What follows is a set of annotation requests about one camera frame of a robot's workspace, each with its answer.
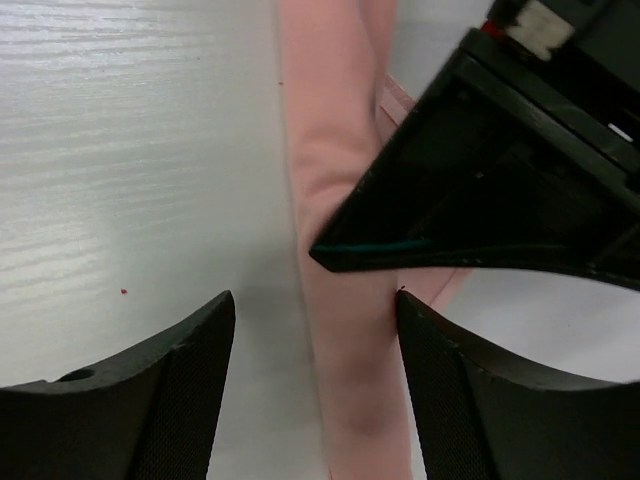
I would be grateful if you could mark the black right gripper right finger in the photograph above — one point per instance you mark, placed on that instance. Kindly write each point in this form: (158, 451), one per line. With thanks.
(483, 412)

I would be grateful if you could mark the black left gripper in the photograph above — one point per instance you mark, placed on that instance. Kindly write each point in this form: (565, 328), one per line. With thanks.
(562, 80)

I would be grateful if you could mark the pink cloth napkin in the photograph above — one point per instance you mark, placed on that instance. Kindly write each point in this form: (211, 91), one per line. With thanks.
(334, 56)

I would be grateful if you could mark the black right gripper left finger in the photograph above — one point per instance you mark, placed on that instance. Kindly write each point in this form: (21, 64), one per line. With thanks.
(148, 412)

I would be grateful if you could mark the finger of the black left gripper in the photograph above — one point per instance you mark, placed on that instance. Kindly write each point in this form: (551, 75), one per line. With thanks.
(477, 176)

